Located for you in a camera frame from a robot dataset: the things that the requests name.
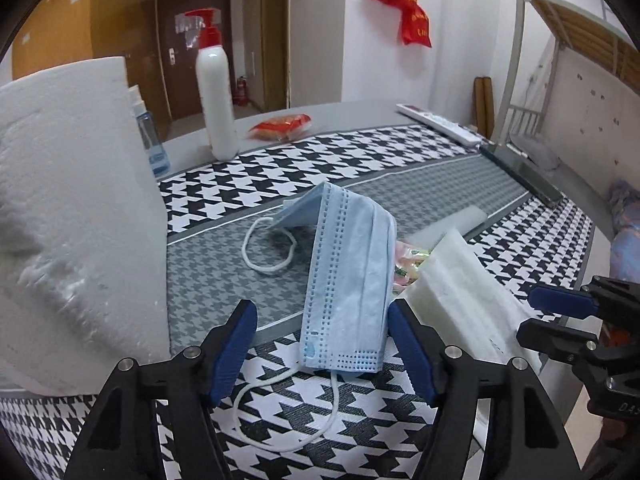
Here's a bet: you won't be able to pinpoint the white foam box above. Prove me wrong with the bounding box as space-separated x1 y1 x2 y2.
0 56 171 396

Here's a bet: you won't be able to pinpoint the white soft pad packet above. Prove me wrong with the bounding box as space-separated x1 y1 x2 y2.
402 227 543 366

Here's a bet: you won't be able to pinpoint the colourful candy packet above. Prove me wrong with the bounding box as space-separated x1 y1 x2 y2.
392 240 438 291

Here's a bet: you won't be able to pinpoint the houndstooth tablecloth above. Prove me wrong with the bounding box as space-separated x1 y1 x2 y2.
0 122 596 480

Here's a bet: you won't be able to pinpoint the dark brown door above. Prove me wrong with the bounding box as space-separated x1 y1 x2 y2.
156 0 233 122

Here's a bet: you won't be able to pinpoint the white lotion pump bottle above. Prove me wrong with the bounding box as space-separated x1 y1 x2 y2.
184 8 240 161

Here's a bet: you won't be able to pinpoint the red snack packet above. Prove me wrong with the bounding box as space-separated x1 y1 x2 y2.
248 114 312 141

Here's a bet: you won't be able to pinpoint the wooden side door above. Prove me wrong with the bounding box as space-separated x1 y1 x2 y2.
260 0 291 111

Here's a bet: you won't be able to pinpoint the black smartphone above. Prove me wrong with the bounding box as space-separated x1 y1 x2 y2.
480 142 563 206

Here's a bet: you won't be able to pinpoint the metal bunk bed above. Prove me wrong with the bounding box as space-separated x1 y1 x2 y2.
492 0 640 241

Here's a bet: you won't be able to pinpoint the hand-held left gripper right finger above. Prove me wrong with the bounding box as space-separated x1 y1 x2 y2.
387 299 583 480

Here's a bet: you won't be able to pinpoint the wooden wardrobe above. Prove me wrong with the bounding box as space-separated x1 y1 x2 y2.
12 0 166 126

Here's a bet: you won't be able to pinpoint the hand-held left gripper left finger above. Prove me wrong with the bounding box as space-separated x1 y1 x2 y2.
65 299 258 480

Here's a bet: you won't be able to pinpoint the blue spray bottle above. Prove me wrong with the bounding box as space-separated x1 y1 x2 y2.
127 85 171 178

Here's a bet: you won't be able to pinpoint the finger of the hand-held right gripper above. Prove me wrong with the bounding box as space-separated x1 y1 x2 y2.
530 274 640 324
516 317 640 366

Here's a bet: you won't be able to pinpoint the blue patterned bedding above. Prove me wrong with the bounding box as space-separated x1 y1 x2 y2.
607 180 640 286

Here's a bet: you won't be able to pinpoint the grey pillow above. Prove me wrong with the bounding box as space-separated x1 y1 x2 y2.
515 136 561 171

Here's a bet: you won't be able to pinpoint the wooden planks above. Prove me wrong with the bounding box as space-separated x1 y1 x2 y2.
474 76 496 138

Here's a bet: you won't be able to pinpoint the white remote control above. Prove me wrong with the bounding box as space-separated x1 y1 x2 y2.
396 103 481 146

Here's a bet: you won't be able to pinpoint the blue face mask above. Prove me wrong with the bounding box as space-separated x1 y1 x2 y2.
235 182 398 453

